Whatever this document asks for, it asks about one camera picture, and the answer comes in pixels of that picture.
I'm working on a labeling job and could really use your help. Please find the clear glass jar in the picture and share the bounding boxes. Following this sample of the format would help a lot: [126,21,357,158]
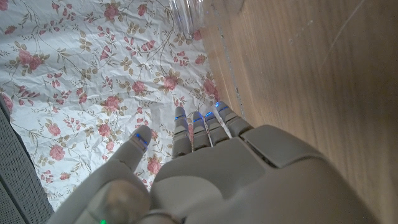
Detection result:
[169,0,246,40]

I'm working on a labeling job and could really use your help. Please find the floral print backdrop cloth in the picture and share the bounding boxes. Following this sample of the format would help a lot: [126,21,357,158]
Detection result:
[0,0,246,212]

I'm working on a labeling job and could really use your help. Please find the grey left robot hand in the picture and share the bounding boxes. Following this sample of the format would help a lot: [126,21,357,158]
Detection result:
[46,101,382,224]

